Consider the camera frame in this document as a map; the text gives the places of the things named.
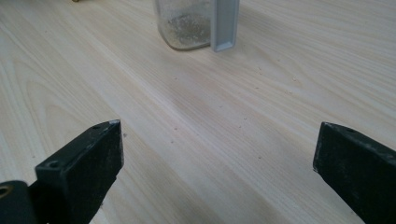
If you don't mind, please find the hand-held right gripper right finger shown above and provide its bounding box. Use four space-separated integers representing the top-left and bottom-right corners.
312 121 396 224

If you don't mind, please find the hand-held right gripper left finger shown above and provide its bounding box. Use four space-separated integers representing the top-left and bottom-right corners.
35 119 125 224

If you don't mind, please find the clear jar with grey lid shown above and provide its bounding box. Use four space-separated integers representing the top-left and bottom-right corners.
153 0 241 53

